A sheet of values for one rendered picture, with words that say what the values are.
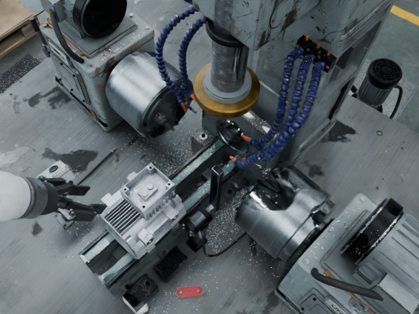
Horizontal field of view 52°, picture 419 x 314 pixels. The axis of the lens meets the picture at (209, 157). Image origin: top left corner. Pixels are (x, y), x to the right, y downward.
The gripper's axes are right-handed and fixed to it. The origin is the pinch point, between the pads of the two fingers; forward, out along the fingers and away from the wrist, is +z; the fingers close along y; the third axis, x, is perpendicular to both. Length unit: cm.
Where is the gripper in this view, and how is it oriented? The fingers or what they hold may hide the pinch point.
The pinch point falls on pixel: (88, 199)
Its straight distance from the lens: 117.9
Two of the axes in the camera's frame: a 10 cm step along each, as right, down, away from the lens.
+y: -7.0, -6.3, 3.2
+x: -6.3, 7.7, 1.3
